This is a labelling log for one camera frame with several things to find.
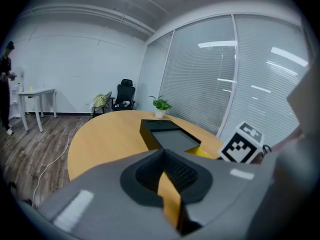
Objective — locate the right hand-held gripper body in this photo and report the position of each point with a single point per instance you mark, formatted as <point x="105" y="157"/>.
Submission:
<point x="237" y="146"/>

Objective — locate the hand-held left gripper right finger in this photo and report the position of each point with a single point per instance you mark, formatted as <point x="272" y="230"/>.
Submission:
<point x="225" y="189"/>

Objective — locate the person's right forearm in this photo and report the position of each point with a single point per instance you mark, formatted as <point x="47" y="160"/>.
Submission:
<point x="285" y="141"/>

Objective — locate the round wooden table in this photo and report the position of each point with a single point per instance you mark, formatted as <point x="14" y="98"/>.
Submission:
<point x="112" y="139"/>

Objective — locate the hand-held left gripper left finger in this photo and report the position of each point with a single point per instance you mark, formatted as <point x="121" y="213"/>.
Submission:
<point x="105" y="196"/>

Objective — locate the black box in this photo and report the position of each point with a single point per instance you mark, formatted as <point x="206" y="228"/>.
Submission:
<point x="172" y="137"/>

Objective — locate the small potted green plant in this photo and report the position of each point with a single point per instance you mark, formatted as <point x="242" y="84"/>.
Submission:
<point x="161" y="106"/>

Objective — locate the black office chair with headrest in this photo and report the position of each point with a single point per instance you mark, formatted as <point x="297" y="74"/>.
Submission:
<point x="125" y="94"/>

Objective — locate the white desk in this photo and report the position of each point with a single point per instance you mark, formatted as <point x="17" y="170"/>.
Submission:
<point x="37" y="92"/>

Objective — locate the chair with green cloth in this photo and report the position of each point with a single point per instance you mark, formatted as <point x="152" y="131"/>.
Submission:
<point x="101" y="101"/>

